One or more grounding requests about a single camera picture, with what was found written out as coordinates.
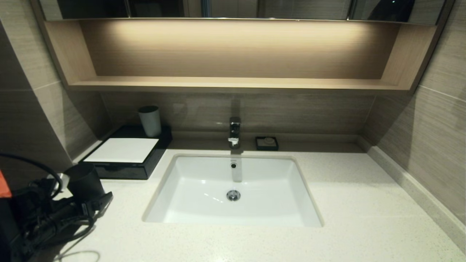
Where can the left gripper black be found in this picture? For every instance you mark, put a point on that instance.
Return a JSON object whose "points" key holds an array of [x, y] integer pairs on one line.
{"points": [[62, 214]]}

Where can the black tumbler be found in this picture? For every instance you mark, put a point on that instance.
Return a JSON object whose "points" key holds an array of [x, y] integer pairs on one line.
{"points": [[85, 182]]}

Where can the black box drawer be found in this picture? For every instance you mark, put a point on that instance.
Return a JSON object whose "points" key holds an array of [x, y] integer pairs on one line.
{"points": [[123, 171]]}

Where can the black amenity box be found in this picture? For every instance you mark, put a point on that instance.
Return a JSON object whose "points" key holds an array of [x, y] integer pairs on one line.
{"points": [[160, 141]]}

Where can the pale grey tumbler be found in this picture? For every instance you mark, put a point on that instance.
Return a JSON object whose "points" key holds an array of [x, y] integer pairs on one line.
{"points": [[150, 121]]}

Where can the chrome sink drain plug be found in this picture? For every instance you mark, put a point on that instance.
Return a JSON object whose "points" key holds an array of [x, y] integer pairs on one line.
{"points": [[233, 195]]}

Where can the chrome basin faucet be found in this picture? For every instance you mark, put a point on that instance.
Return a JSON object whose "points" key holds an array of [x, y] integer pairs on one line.
{"points": [[235, 130]]}

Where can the black soap dish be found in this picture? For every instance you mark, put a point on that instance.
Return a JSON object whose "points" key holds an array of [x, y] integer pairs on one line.
{"points": [[259, 145]]}

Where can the white ceramic sink basin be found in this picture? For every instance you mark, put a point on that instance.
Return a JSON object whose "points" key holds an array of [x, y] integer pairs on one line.
{"points": [[269, 189]]}

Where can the round beige soap bar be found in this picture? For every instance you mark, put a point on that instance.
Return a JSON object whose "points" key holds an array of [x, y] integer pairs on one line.
{"points": [[269, 140]]}

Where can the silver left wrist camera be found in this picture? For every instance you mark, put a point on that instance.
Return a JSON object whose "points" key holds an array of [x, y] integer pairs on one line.
{"points": [[61, 181]]}

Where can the light wooden wall shelf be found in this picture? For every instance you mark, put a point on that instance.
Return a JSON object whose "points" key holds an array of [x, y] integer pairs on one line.
{"points": [[233, 83]]}

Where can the mirrored wall cabinet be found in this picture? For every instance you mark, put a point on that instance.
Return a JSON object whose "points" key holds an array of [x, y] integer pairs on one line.
{"points": [[305, 8]]}

